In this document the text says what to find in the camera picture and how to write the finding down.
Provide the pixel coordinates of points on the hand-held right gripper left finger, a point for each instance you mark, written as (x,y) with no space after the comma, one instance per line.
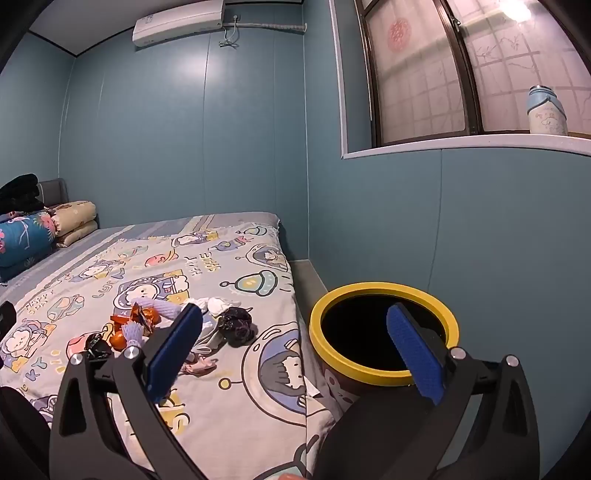
(175,350)

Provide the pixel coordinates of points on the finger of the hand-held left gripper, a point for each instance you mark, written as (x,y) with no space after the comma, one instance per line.
(6,321)

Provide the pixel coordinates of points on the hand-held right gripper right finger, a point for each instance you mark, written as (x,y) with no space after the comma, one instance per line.
(415,355)

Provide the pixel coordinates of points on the pink wrapper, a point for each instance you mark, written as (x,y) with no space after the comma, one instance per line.
(198,365)

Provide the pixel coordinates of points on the purple foam fruit net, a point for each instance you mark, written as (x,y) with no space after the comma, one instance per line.
(134,333)

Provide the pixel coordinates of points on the orange plush toy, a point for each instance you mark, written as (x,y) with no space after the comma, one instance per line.
(143,318)

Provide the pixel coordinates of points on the purple knitted sock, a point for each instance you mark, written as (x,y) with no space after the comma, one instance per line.
(161,307)

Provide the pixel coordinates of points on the small orange mandarin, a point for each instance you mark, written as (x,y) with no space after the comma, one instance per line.
(117,340)

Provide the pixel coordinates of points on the black plastic bag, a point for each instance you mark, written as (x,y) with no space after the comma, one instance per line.
(236,325)

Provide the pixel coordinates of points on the black foil wrapper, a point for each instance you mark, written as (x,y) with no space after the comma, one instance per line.
(98,346)

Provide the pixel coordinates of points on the yellow rimmed printed trash bin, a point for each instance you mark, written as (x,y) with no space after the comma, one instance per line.
(369,287)

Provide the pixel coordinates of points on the blue floral folded quilt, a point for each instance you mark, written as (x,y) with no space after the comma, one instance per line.
(23,240)

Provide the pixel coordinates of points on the cartoon printed blanket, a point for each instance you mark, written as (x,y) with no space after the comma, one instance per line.
(258,406)

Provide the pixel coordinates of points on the beige printed folded quilt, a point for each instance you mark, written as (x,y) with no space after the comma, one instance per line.
(74,219)

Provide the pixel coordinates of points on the folded black cloth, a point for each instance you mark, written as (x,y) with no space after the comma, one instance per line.
(18,194)

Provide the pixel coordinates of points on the grey bed headboard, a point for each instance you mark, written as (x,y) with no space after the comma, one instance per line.
(54,189)

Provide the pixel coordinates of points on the frosted glass window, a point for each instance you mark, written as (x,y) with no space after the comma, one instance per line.
(415,92)

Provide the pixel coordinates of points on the light blue printed water bottle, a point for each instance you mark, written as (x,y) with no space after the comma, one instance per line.
(547,113)

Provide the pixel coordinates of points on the red round window sticker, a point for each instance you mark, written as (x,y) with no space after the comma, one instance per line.
(402,34)

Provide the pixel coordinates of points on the white air conditioner pipe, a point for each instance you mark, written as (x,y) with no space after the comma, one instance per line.
(268,25)

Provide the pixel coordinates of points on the grey bed side rail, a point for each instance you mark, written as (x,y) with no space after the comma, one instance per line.
(307,277)

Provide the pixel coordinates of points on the white wall air conditioner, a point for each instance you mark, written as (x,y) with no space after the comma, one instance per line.
(178,23)

